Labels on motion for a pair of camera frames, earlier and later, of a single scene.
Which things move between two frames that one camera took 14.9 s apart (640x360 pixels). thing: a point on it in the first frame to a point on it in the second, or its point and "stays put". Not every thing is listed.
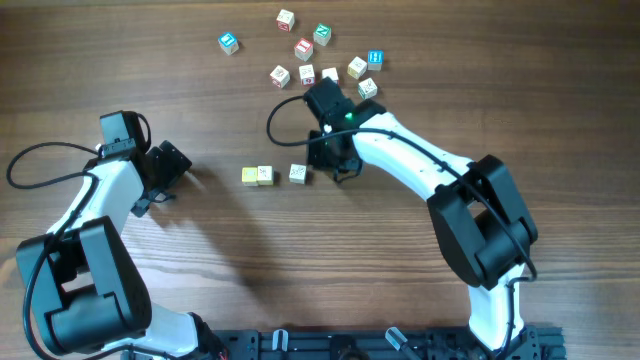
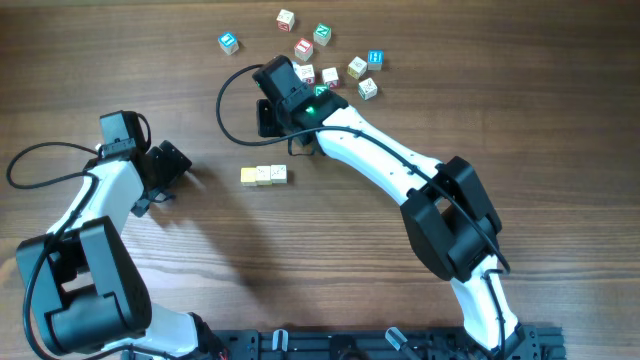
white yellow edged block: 264,175 stays put
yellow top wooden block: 249,176 stays put
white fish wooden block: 297,173 to 279,173
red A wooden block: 332,73 stays put
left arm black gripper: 175,165 stays put
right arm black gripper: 315,159 to 266,128
